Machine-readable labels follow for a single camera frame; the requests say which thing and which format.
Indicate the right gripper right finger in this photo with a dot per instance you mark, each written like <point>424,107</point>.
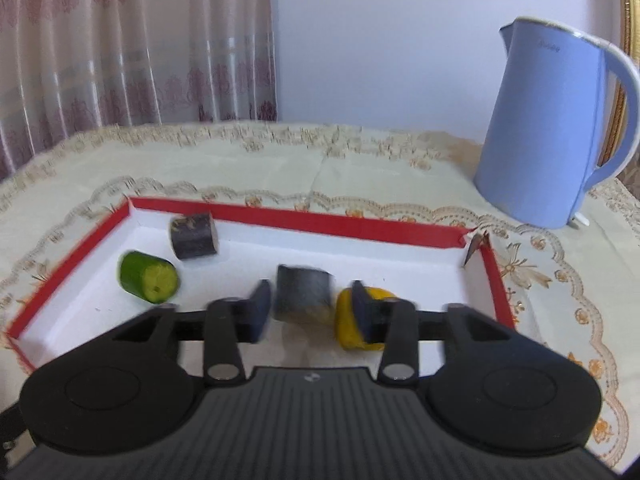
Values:
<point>392,322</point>

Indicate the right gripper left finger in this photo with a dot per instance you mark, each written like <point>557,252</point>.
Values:
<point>228,323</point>

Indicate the yellow fruit piece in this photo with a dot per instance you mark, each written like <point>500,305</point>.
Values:
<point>347,324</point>

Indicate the dark sugarcane piece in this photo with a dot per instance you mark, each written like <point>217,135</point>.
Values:
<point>304,295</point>
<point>193,236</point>

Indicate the cut green cucumber piece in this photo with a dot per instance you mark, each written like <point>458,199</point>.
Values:
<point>149,278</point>

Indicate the cream embroidered tablecloth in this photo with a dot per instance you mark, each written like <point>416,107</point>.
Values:
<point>578,286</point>

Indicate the blue electric kettle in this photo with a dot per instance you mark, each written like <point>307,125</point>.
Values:
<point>539,158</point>

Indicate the pink patterned curtain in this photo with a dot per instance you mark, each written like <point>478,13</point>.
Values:
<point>75,65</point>

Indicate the gold wall frame moulding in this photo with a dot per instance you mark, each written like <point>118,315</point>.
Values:
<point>622,137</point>

